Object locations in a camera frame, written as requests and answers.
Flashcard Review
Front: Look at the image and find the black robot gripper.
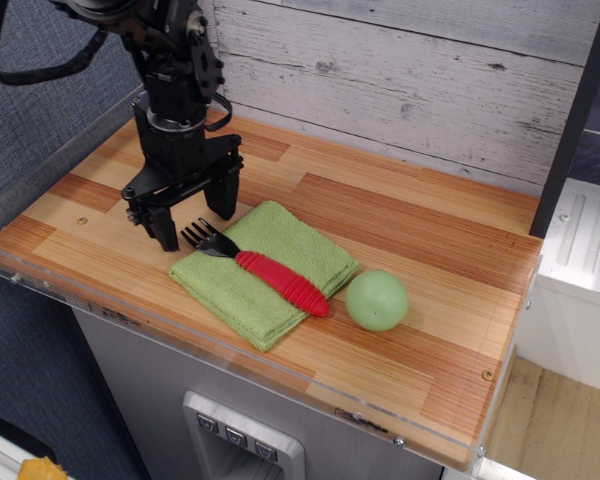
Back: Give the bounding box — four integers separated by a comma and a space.
122, 97, 243, 251

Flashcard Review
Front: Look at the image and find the red handled metal fork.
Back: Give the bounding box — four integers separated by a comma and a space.
181, 218, 329, 317

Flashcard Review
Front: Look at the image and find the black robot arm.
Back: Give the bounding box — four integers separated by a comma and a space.
56, 1, 243, 252

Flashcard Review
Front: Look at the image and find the folded green cloth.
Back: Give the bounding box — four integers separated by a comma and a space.
169, 201, 360, 352

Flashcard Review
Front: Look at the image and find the green ball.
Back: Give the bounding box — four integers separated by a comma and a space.
345, 270, 410, 332

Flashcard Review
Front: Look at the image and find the grey toy fridge cabinet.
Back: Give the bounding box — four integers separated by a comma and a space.
75, 311, 443, 479

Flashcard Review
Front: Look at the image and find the yellow object at corner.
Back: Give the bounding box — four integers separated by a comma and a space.
16, 457, 70, 480

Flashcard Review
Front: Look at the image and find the black and white base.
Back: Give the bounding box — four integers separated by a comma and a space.
0, 419, 57, 479

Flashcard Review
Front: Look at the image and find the white toy sink unit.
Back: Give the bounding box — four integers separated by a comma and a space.
514, 179, 600, 389

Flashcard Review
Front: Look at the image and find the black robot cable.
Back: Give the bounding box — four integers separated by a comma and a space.
0, 0, 234, 134

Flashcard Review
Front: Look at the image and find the right dark vertical post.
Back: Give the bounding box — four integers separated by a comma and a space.
529, 22, 600, 239

